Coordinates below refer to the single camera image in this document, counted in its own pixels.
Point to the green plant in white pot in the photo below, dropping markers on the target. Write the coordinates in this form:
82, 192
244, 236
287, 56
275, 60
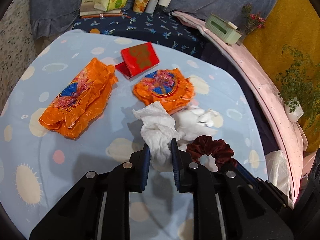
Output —
295, 112

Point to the long orange wrapper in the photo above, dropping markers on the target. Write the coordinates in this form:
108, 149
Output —
75, 97

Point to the pink-edged notebook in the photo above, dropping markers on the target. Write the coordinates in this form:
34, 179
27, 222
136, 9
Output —
92, 15

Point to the dark blue printed cloth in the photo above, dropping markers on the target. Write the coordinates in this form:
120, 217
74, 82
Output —
155, 25

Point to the yellow cloth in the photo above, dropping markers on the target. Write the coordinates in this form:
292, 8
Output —
287, 17

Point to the round orange wrapper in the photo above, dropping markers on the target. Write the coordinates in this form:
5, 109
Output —
162, 87

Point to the glass vase with red flowers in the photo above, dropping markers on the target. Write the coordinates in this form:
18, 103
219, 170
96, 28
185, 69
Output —
255, 17

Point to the green tissue pack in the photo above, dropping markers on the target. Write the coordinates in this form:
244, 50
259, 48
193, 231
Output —
112, 1

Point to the bin with white bag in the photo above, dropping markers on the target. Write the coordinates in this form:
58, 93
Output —
277, 167

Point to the dark purple cloth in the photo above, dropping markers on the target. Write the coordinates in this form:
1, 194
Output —
250, 105

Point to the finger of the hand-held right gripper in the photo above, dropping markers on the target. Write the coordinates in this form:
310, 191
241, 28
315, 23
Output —
246, 173

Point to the green tissue box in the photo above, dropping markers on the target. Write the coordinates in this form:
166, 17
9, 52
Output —
222, 30

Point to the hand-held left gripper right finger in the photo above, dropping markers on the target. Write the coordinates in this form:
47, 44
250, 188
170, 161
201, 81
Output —
175, 165

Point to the printed can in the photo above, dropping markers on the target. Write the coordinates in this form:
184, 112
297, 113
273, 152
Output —
141, 2

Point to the tall grey bottle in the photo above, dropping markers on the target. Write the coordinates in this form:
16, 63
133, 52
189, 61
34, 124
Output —
153, 1

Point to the dark red scrunchie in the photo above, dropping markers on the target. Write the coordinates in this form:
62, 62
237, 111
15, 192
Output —
215, 147

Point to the red packet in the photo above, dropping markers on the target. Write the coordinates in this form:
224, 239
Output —
140, 57

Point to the white tissue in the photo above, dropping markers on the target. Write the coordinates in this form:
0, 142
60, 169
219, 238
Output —
157, 130

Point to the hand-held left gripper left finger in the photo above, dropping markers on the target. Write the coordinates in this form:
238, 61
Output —
145, 165

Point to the pink cloth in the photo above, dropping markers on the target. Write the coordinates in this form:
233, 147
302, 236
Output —
257, 75

